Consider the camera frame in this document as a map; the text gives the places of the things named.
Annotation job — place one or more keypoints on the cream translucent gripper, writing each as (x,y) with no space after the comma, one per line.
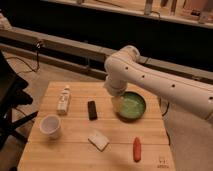
(117,103)

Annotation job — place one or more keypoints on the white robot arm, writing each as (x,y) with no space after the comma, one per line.
(123,67)

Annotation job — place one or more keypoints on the white ceramic cup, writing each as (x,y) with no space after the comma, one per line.
(50,126)

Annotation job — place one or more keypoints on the green bowl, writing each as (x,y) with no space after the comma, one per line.
(133,107)

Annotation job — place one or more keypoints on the black rectangular block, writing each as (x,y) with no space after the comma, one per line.
(92,110)

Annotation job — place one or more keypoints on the white sponge block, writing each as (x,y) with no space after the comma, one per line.
(98,139)

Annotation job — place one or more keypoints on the white tube bottle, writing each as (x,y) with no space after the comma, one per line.
(64,99)

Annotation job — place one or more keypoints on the orange carrot toy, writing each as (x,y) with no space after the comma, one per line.
(137,150)

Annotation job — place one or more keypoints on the black chair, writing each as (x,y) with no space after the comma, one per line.
(12,95)

